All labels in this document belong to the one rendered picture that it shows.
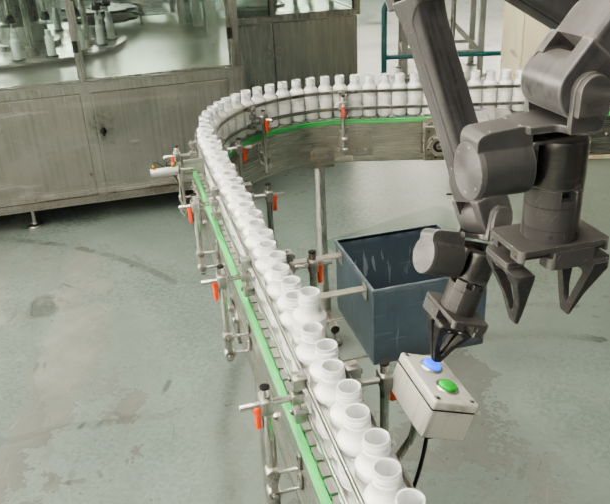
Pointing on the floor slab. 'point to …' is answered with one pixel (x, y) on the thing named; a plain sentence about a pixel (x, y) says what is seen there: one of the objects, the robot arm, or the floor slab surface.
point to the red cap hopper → (455, 39)
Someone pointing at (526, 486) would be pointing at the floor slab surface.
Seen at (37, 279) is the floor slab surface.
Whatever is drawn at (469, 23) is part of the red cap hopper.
